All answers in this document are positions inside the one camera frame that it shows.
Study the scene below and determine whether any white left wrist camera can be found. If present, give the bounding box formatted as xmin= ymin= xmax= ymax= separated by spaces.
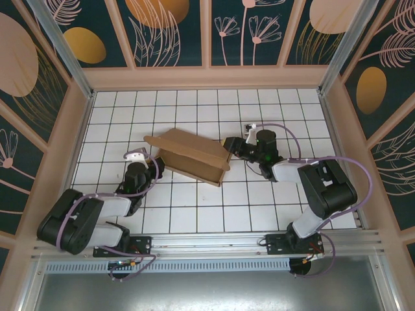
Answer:
xmin=124 ymin=146 xmax=150 ymax=163

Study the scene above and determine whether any yellow oval fern wall panel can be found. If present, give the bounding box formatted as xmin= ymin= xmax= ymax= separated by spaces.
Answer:
xmin=340 ymin=0 xmax=415 ymax=142

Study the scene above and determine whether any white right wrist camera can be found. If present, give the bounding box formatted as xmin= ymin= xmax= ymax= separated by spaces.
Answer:
xmin=243 ymin=122 xmax=259 ymax=146

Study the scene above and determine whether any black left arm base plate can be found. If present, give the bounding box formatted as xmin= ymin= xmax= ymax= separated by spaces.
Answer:
xmin=128 ymin=235 xmax=153 ymax=257

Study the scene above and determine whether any peach circle grass wall panel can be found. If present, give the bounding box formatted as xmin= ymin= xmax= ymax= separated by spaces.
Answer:
xmin=283 ymin=0 xmax=359 ymax=68

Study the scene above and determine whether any single flower wall panel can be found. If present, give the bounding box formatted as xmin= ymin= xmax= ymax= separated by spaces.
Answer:
xmin=0 ymin=98 xmax=48 ymax=236

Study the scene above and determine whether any orange circle leaves wall panel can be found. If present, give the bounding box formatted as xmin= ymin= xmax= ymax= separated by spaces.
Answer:
xmin=115 ymin=0 xmax=208 ymax=69

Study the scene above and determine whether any small circuit board with wires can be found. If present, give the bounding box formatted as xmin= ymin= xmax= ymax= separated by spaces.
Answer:
xmin=108 ymin=258 xmax=139 ymax=270

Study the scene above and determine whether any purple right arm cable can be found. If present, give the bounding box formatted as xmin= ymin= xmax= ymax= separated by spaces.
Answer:
xmin=258 ymin=122 xmax=374 ymax=279

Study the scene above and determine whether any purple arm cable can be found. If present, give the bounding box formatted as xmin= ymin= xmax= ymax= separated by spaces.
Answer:
xmin=56 ymin=148 xmax=163 ymax=282
xmin=258 ymin=122 xmax=374 ymax=279

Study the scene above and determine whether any peach circle gold lines panel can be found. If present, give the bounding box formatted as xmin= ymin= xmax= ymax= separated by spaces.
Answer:
xmin=0 ymin=0 xmax=71 ymax=147

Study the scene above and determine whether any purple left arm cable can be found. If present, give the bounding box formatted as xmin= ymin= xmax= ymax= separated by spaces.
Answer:
xmin=56 ymin=148 xmax=163 ymax=282

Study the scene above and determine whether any aluminium side rail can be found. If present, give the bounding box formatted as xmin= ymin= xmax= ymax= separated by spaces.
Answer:
xmin=317 ymin=92 xmax=369 ymax=231

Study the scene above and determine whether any long aluminium base rail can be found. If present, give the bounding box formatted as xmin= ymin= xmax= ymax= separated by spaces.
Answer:
xmin=32 ymin=228 xmax=385 ymax=259

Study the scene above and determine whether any aluminium corner post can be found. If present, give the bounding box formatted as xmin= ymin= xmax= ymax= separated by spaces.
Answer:
xmin=317 ymin=0 xmax=379 ymax=97
xmin=27 ymin=0 xmax=95 ymax=100

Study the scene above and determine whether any grey metal sheet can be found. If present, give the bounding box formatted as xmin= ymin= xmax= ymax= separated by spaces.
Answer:
xmin=19 ymin=255 xmax=403 ymax=311

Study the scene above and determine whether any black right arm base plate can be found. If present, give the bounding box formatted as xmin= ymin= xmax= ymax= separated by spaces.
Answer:
xmin=265 ymin=232 xmax=325 ymax=257

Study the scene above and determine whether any pink fern lines wall panel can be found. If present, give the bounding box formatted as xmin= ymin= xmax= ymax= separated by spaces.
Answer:
xmin=366 ymin=111 xmax=415 ymax=233

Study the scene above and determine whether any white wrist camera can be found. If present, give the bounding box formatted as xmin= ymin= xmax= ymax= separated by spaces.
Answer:
xmin=243 ymin=122 xmax=259 ymax=146
xmin=124 ymin=146 xmax=150 ymax=163

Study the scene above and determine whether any pink flowers wall panel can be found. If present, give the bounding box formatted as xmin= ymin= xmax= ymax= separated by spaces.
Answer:
xmin=207 ymin=0 xmax=283 ymax=68

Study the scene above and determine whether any grey slotted cable duct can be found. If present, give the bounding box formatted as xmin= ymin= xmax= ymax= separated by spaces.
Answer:
xmin=45 ymin=260 xmax=291 ymax=273

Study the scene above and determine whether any brown cardboard paper box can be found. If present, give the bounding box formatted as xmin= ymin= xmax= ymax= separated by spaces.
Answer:
xmin=143 ymin=128 xmax=233 ymax=188

